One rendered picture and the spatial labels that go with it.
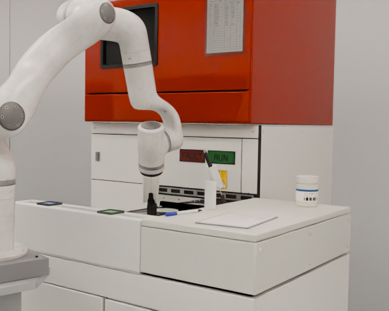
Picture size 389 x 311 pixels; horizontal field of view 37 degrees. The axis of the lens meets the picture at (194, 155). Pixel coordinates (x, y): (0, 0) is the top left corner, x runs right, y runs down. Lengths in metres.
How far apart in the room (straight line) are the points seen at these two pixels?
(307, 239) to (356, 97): 1.95
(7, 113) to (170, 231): 0.50
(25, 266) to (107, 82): 1.08
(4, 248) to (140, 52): 0.69
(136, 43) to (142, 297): 0.73
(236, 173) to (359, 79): 1.55
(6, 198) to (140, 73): 0.55
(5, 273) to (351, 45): 2.54
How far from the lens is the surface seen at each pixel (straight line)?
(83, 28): 1.62
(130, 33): 1.76
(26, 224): 1.90
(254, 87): 2.03
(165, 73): 2.23
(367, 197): 3.48
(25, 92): 1.53
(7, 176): 1.55
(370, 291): 3.57
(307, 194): 1.86
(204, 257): 1.45
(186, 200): 2.22
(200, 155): 2.18
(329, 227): 1.77
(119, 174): 2.44
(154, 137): 1.80
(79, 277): 1.75
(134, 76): 1.78
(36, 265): 1.57
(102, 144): 2.50
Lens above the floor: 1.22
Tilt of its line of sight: 3 degrees down
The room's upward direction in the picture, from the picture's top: 1 degrees clockwise
